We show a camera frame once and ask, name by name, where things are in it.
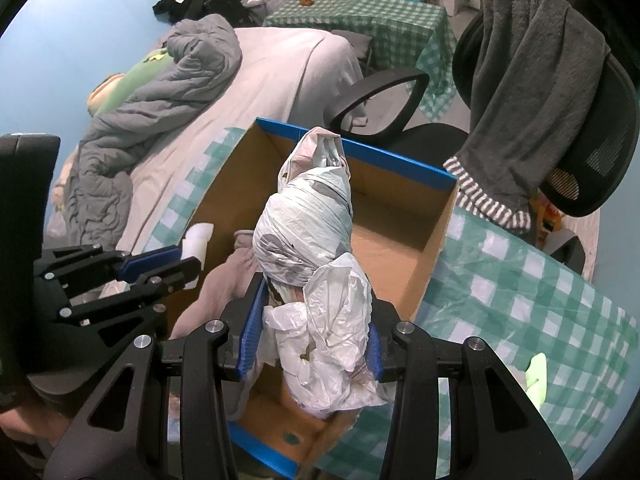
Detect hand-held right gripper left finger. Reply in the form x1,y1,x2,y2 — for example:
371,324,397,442
42,272,268,480

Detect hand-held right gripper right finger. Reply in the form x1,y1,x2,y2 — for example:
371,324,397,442
367,300,573,480

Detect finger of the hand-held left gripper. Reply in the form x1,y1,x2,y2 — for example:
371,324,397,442
32,244,183,283
56,256,202,330

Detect taupe fleece sock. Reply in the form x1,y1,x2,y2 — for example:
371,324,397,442
172,230,266,341

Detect white blue striped sock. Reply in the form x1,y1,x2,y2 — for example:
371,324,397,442
177,222,216,291

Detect white plastic bag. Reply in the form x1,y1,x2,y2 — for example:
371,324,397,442
252,127,396,421

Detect cardboard box with blue rim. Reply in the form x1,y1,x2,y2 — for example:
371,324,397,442
165,117,460,478

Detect person's left hand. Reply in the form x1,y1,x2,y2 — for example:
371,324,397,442
0,400,71,461

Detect grey quilted comforter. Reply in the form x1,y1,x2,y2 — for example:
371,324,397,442
65,14,244,253

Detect green checkered tablecloth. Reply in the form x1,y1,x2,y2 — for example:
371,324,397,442
150,127,640,480
262,0,458,126

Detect green plush pillow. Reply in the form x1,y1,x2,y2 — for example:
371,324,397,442
87,47,176,116

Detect bed with white sheet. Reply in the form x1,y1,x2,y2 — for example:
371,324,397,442
50,27,368,256

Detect orange and yellow toys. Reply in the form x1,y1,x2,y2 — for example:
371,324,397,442
530,195,563,248

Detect pale striped rug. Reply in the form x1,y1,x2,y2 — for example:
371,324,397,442
584,207,602,281

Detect black office chair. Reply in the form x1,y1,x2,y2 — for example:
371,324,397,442
327,0,640,271

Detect grey fleece garment striped cuff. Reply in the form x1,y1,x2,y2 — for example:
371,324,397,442
444,0,612,233

